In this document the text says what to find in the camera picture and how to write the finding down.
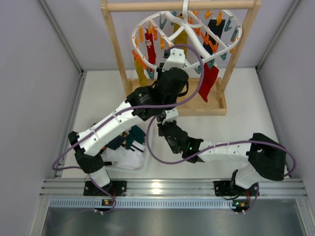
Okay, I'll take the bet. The white round clip hanger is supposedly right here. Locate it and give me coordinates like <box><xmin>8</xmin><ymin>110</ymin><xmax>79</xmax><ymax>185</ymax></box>
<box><xmin>131</xmin><ymin>0</ymin><xmax>243</xmax><ymax>70</ymax></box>

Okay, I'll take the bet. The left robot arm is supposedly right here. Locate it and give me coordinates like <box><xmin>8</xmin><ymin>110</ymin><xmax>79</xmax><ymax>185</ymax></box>
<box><xmin>68</xmin><ymin>67</ymin><xmax>189</xmax><ymax>187</ymax></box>

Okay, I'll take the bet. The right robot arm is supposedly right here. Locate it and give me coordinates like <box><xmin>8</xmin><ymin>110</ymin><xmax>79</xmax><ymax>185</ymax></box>
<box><xmin>157</xmin><ymin>121</ymin><xmax>286</xmax><ymax>189</ymax></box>

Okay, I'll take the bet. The wooden hanger stand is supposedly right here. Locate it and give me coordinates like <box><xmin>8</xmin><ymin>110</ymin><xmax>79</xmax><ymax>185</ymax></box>
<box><xmin>100</xmin><ymin>0</ymin><xmax>261</xmax><ymax>116</ymax></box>

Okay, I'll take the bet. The white plastic basket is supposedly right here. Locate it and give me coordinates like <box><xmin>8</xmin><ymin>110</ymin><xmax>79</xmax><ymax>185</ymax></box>
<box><xmin>101</xmin><ymin>121</ymin><xmax>155</xmax><ymax>174</ymax></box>

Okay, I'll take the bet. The dark green sock in basket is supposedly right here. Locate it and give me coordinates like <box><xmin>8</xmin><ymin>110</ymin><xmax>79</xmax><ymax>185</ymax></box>
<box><xmin>126</xmin><ymin>125</ymin><xmax>146</xmax><ymax>149</ymax></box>

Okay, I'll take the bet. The white sock in basket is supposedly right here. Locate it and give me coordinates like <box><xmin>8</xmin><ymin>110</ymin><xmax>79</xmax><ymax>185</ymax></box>
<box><xmin>101</xmin><ymin>145</ymin><xmax>145</xmax><ymax>172</ymax></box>

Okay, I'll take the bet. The dark navy sock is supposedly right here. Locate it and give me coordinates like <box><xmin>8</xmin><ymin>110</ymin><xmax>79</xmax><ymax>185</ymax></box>
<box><xmin>203</xmin><ymin>19</ymin><xmax>225</xmax><ymax>55</ymax></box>

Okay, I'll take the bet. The mustard sock centre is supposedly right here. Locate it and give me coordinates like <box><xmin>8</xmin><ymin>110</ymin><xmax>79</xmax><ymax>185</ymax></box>
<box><xmin>173</xmin><ymin>14</ymin><xmax>188</xmax><ymax>57</ymax></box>

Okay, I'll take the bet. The red sock with white pattern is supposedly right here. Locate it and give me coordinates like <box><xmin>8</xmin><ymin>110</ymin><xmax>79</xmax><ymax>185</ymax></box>
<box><xmin>145</xmin><ymin>29</ymin><xmax>156</xmax><ymax>65</ymax></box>

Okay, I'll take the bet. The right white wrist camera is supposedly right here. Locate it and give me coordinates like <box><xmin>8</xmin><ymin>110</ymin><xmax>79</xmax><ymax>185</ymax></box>
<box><xmin>161</xmin><ymin>108</ymin><xmax>179</xmax><ymax>125</ymax></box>

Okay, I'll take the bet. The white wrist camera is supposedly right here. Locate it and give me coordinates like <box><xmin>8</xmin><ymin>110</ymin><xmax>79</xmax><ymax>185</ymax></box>
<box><xmin>162</xmin><ymin>48</ymin><xmax>186</xmax><ymax>72</ymax></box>
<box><xmin>161</xmin><ymin>108</ymin><xmax>179</xmax><ymax>125</ymax></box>

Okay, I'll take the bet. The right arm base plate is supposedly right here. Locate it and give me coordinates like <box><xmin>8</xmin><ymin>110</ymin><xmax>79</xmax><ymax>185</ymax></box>
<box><xmin>214</xmin><ymin>180</ymin><xmax>258</xmax><ymax>197</ymax></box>

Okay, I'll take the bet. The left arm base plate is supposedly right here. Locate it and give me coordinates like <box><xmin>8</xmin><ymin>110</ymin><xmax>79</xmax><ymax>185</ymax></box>
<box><xmin>83</xmin><ymin>180</ymin><xmax>127</xmax><ymax>197</ymax></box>

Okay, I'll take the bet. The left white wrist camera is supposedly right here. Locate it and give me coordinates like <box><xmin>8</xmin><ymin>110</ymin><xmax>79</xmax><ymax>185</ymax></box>
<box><xmin>162</xmin><ymin>48</ymin><xmax>186</xmax><ymax>72</ymax></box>

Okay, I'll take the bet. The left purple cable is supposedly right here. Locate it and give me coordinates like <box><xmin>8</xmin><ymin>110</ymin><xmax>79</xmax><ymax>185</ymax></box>
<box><xmin>51</xmin><ymin>44</ymin><xmax>205</xmax><ymax>213</ymax></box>

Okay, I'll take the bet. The aluminium rail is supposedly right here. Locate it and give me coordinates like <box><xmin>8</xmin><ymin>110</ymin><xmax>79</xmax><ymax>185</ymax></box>
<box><xmin>39</xmin><ymin>178</ymin><xmax>308</xmax><ymax>212</ymax></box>

